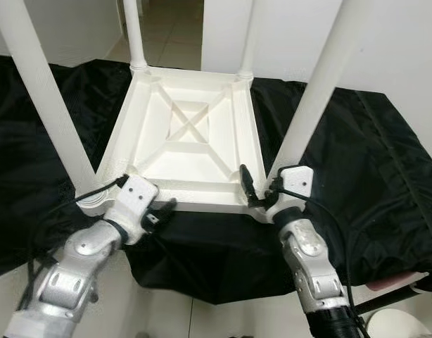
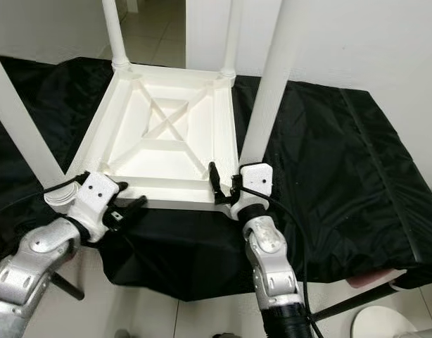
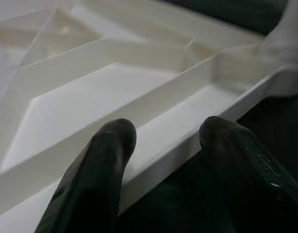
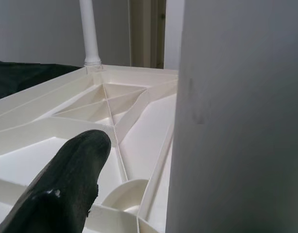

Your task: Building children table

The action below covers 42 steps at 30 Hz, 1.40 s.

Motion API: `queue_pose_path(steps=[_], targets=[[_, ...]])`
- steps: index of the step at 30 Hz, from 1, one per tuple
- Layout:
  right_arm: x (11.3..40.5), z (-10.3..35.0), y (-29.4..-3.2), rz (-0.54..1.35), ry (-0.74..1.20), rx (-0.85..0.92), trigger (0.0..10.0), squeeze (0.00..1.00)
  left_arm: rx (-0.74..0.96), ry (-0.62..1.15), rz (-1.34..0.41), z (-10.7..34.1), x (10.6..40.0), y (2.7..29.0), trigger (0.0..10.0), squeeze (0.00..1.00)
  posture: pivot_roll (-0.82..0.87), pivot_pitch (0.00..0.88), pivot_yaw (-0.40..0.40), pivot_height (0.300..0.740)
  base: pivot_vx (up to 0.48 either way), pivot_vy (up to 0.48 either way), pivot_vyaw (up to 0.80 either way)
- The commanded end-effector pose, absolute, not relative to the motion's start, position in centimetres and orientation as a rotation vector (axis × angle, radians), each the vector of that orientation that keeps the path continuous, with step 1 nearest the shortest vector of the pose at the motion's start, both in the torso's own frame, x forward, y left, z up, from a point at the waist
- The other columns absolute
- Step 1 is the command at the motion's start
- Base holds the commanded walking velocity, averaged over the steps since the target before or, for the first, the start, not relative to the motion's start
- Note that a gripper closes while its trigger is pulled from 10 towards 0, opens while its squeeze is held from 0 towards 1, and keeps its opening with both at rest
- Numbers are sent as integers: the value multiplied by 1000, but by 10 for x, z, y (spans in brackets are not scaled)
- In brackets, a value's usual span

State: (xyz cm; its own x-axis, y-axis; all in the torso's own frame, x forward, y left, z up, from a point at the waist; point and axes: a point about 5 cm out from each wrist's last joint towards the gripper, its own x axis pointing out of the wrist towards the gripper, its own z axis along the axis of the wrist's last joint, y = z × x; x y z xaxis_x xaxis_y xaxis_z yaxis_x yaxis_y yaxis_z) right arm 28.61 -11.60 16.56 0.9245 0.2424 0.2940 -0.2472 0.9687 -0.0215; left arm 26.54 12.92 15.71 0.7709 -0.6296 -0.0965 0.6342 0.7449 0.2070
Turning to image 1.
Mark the white plastic table top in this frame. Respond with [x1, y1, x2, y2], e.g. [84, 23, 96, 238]
[75, 65, 287, 223]

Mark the white plastic table leg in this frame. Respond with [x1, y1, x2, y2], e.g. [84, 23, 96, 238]
[123, 0, 150, 71]
[267, 0, 371, 180]
[237, 0, 266, 77]
[0, 0, 108, 212]

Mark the black cloth table cover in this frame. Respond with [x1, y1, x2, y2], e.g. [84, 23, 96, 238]
[0, 55, 432, 305]

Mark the white round base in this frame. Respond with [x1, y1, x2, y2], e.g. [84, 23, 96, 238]
[367, 308, 431, 338]

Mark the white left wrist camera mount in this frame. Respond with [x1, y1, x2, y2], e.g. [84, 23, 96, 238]
[103, 176, 160, 244]

